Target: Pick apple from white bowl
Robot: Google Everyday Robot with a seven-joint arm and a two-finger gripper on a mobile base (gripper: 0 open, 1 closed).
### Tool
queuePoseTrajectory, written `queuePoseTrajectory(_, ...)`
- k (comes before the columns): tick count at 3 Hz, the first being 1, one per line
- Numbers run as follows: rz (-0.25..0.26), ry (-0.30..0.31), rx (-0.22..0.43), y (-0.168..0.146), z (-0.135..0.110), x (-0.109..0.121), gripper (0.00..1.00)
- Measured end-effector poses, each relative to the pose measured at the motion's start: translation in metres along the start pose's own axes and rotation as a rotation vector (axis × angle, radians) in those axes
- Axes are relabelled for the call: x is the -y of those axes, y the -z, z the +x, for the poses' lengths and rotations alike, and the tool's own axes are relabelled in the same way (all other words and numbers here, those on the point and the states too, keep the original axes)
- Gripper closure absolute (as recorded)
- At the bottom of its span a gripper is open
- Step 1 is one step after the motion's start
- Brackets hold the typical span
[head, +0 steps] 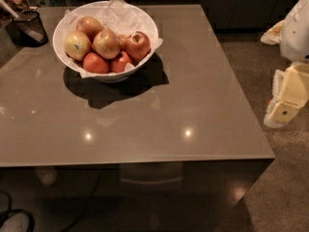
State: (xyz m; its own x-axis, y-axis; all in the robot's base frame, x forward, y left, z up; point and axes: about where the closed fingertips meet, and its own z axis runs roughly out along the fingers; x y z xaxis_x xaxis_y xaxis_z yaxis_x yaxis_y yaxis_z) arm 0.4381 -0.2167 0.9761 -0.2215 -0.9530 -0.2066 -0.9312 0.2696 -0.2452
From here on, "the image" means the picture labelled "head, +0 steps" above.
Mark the white paper bowl liner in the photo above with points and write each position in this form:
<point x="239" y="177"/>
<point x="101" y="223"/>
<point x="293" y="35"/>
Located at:
<point x="124" y="15"/>

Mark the white ceramic bowl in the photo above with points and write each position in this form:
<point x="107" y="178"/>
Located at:
<point x="106" y="76"/>

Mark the yellow-red apple back left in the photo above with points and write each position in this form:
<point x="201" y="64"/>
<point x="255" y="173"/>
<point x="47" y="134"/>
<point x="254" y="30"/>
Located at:
<point x="90" y="26"/>

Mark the red apple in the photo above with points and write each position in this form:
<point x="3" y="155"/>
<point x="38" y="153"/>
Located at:
<point x="138" y="45"/>
<point x="93" y="63"/>
<point x="118" y="64"/>

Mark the cluttered items top left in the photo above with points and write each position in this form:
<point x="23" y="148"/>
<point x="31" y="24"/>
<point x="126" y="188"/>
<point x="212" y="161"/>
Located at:
<point x="14" y="0"/>

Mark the small red apple hidden middle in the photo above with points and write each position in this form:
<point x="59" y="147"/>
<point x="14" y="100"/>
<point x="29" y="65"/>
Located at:
<point x="122" y="41"/>

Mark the yellow-red apple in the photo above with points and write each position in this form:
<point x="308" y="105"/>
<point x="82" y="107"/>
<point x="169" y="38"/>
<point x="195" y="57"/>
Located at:
<point x="106" y="44"/>
<point x="90" y="26"/>

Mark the yellow-green apple with sticker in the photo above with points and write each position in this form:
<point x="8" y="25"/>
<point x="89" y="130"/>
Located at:
<point x="77" y="45"/>

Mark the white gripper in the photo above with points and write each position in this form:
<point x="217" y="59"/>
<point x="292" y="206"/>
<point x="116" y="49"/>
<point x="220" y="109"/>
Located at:
<point x="295" y="36"/>

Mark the yellow-red apple centre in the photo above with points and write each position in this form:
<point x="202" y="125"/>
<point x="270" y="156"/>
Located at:
<point x="106" y="44"/>

